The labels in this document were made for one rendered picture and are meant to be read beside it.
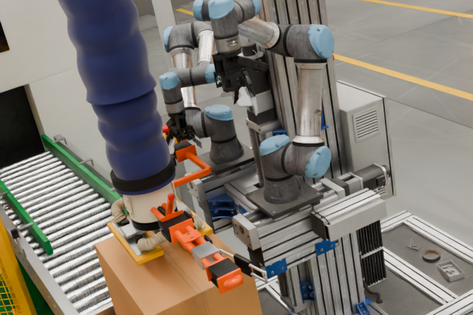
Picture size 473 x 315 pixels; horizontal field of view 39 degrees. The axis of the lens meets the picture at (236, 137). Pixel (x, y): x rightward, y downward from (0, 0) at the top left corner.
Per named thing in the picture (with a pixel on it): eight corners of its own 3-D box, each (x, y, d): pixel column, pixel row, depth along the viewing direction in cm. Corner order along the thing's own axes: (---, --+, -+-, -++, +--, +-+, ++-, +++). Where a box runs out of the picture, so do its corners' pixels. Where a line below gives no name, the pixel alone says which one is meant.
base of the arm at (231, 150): (234, 144, 303) (230, 124, 299) (250, 154, 290) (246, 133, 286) (205, 155, 298) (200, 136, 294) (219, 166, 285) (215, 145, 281)
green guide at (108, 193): (43, 145, 489) (40, 134, 486) (57, 140, 494) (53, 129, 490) (129, 219, 359) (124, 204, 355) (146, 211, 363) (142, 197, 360)
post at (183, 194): (199, 290, 382) (160, 134, 343) (210, 285, 384) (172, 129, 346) (205, 296, 376) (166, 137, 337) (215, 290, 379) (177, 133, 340)
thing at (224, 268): (207, 280, 189) (204, 266, 187) (230, 270, 191) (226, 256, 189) (220, 294, 182) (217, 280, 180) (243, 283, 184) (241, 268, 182)
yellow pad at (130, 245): (107, 227, 250) (104, 216, 248) (131, 217, 254) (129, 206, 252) (137, 266, 222) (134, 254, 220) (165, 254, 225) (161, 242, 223)
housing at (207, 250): (192, 261, 200) (189, 249, 198) (212, 252, 202) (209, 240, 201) (202, 271, 194) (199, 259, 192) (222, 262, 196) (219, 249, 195)
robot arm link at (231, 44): (231, 30, 199) (244, 34, 192) (234, 45, 201) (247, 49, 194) (210, 37, 197) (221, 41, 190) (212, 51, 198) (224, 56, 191)
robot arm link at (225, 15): (239, -6, 191) (221, 2, 185) (246, 30, 195) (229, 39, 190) (218, -6, 196) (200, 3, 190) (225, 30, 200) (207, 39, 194)
